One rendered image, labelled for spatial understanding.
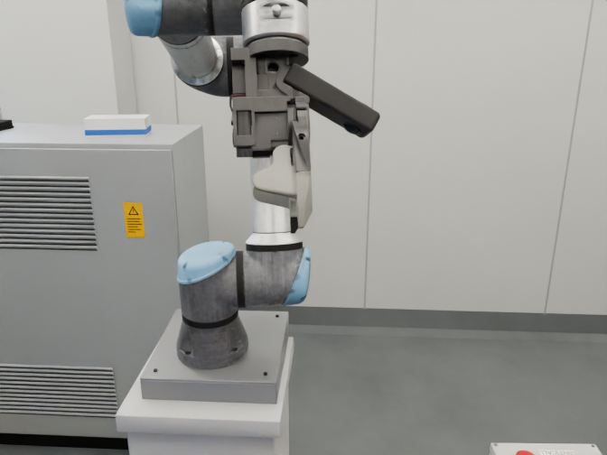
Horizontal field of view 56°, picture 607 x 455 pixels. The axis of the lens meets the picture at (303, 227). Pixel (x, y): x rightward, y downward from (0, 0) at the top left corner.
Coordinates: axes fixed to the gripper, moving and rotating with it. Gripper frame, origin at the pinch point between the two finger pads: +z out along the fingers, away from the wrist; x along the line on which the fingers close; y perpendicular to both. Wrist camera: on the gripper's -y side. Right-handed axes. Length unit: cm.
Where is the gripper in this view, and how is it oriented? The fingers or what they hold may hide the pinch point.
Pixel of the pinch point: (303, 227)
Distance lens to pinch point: 62.7
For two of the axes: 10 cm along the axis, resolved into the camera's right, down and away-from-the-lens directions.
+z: 0.5, 10.0, -0.5
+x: 0.8, -0.5, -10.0
